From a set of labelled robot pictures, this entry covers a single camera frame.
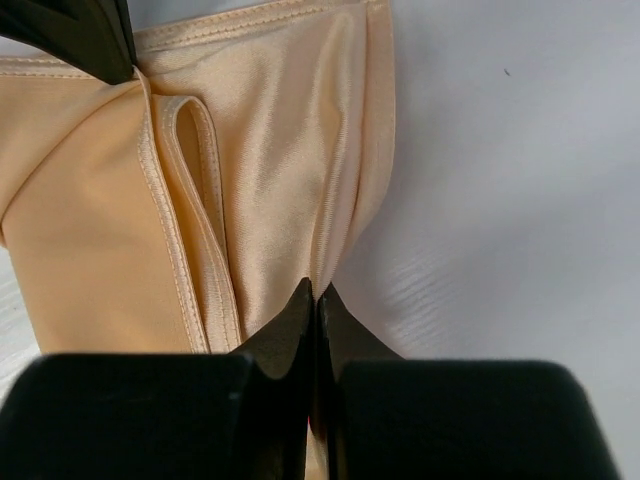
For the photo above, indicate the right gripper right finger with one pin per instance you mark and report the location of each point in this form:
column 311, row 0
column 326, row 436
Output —
column 381, row 416

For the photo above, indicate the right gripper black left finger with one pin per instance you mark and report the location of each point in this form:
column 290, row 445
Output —
column 240, row 415

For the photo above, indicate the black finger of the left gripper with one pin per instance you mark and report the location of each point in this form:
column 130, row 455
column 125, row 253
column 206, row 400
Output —
column 93, row 36

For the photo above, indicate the peach satin napkin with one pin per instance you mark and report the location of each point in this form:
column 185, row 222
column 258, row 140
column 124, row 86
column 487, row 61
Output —
column 174, row 212

